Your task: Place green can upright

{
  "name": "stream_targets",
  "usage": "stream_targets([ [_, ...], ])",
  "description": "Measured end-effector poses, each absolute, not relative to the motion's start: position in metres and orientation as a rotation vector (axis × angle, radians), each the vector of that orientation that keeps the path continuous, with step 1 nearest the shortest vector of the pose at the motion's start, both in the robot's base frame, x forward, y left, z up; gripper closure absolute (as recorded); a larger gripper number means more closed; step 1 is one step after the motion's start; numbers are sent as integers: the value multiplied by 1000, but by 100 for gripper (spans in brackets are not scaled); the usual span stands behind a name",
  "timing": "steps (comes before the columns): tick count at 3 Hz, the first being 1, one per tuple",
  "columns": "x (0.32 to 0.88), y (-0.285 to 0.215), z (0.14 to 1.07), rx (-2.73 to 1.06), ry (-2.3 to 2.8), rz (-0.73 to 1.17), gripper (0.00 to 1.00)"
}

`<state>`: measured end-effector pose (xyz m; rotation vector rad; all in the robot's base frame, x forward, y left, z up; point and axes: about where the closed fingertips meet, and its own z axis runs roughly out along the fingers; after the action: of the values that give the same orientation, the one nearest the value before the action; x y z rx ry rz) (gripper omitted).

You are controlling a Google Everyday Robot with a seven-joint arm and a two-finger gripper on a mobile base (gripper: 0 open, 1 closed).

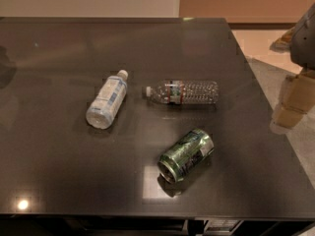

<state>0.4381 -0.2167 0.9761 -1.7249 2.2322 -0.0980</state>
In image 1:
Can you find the yellow object on floor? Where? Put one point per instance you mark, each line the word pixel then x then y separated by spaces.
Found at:
pixel 284 41

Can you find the white labelled plastic bottle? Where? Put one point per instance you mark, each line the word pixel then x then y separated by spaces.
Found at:
pixel 105 106

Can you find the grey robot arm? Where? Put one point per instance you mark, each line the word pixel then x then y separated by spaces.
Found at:
pixel 302 47

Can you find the green aluminium can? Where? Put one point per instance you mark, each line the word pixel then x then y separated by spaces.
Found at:
pixel 180 159

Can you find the clear plastic water bottle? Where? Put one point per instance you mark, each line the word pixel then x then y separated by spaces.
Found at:
pixel 181 92

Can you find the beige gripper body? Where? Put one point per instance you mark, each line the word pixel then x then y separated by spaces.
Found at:
pixel 304 41

